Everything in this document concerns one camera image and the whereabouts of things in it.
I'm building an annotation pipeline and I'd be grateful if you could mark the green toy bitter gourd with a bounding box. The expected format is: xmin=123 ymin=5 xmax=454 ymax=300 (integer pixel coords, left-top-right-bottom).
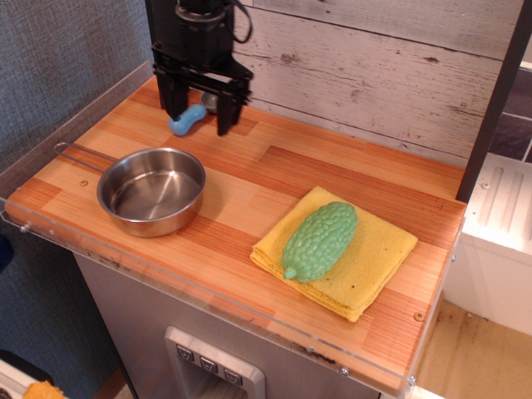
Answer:
xmin=281 ymin=201 xmax=358 ymax=283

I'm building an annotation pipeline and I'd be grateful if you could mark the dark right post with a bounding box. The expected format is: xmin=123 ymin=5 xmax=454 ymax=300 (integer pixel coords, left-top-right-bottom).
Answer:
xmin=456 ymin=0 xmax=531 ymax=203

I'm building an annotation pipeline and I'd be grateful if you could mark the blue handled grey spoon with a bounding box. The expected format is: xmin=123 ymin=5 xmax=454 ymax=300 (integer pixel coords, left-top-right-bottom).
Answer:
xmin=168 ymin=92 xmax=218 ymax=136

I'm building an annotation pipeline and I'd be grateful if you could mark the dark left post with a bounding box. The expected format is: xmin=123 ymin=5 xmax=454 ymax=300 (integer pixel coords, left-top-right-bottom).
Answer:
xmin=145 ymin=0 xmax=184 ymax=111

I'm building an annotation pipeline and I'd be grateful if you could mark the clear acrylic guard rail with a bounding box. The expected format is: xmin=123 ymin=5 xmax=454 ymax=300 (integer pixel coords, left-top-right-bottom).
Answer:
xmin=2 ymin=194 xmax=421 ymax=397

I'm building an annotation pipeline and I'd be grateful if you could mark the white toy sink unit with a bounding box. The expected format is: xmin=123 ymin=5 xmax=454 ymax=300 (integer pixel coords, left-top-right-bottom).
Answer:
xmin=443 ymin=62 xmax=532 ymax=336

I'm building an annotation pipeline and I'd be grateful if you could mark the yellow folded cloth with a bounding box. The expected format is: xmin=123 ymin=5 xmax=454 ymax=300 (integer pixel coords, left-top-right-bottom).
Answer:
xmin=250 ymin=187 xmax=418 ymax=322

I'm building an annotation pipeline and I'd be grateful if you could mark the orange object bottom left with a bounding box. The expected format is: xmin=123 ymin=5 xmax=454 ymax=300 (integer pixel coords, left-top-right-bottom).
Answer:
xmin=22 ymin=382 xmax=65 ymax=399

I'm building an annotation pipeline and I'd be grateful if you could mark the stainless steel pot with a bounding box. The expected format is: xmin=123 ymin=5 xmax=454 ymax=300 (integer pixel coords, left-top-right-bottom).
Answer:
xmin=53 ymin=142 xmax=206 ymax=238

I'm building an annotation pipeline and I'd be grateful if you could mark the silver dispenser panel with buttons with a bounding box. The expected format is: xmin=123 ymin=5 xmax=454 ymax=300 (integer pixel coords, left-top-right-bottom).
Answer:
xmin=165 ymin=326 xmax=266 ymax=398

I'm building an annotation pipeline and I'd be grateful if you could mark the grey toy fridge cabinet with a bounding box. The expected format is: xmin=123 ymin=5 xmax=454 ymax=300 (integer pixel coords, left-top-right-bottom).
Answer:
xmin=75 ymin=255 xmax=379 ymax=398

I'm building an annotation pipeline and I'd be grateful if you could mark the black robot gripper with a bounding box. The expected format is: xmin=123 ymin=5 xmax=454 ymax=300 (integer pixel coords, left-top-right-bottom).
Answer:
xmin=156 ymin=7 xmax=253 ymax=135

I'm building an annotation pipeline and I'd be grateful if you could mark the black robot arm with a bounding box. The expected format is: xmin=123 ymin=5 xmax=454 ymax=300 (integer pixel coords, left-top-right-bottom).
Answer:
xmin=145 ymin=1 xmax=254 ymax=135

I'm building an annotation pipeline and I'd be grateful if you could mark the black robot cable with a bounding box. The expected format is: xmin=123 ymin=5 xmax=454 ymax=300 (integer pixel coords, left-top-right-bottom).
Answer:
xmin=227 ymin=0 xmax=253 ymax=44

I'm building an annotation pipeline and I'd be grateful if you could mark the dark post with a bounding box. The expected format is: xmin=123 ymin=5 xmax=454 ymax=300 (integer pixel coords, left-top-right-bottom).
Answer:
xmin=456 ymin=0 xmax=531 ymax=203
xmin=145 ymin=0 xmax=184 ymax=111

